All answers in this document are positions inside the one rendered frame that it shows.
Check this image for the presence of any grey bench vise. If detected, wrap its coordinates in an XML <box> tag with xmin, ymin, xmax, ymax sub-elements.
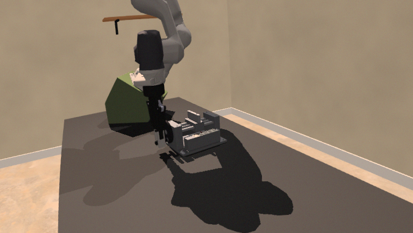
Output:
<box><xmin>164</xmin><ymin>110</ymin><xmax>227</xmax><ymax>157</ymax></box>

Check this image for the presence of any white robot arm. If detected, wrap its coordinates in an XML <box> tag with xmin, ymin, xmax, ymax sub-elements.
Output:
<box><xmin>129</xmin><ymin>0</ymin><xmax>192</xmax><ymax>91</ymax></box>

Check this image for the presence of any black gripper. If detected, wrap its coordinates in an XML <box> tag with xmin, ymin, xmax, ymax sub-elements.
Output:
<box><xmin>143</xmin><ymin>83</ymin><xmax>166</xmax><ymax>148</ymax></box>

